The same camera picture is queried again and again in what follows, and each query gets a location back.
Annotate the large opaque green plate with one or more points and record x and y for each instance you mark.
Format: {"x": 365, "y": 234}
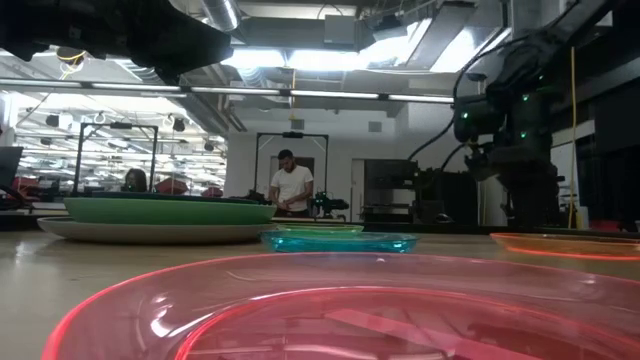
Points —
{"x": 170, "y": 212}

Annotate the green translucent plastic plate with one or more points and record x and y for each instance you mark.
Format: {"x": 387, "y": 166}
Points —
{"x": 320, "y": 230}

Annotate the blue translucent plastic plate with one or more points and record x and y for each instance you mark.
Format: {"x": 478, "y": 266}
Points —
{"x": 340, "y": 244}

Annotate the orange translucent plastic plate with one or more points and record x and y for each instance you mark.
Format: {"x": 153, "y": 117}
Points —
{"x": 565, "y": 246}

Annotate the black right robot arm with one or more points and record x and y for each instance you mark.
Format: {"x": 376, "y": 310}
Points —
{"x": 525, "y": 125}

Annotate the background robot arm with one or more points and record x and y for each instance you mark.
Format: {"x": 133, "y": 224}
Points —
{"x": 327, "y": 204}
{"x": 257, "y": 198}

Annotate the long ceiling light bar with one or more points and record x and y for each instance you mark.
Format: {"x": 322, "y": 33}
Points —
{"x": 235, "y": 90}

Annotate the seated person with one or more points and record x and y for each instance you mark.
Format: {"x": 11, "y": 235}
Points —
{"x": 136, "y": 180}

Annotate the red bin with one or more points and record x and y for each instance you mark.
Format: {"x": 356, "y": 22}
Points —
{"x": 25, "y": 184}
{"x": 171, "y": 186}
{"x": 212, "y": 192}

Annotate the grey ceiling box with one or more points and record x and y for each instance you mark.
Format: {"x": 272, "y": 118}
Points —
{"x": 341, "y": 31}

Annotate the standing person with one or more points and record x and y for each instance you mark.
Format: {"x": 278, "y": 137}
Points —
{"x": 291, "y": 185}

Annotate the large grey plate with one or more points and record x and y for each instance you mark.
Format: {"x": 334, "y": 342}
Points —
{"x": 150, "y": 233}

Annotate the dark monitor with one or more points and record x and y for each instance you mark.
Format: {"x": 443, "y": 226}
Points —
{"x": 10, "y": 165}

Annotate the black shelf cabinet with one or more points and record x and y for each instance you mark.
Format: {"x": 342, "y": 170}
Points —
{"x": 390, "y": 175}

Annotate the pink translucent plastic plate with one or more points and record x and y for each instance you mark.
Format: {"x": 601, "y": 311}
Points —
{"x": 125, "y": 310}

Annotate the white container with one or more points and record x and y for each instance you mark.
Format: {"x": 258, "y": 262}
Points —
{"x": 582, "y": 218}

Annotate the red box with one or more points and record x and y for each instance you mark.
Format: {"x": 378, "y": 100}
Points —
{"x": 605, "y": 225}

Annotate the silver ventilation duct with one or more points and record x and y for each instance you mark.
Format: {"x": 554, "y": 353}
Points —
{"x": 222, "y": 12}

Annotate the black gantry frame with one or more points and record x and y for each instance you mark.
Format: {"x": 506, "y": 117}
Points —
{"x": 292, "y": 135}
{"x": 120, "y": 125}

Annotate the black table edge frame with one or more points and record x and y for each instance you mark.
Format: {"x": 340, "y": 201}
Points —
{"x": 425, "y": 228}

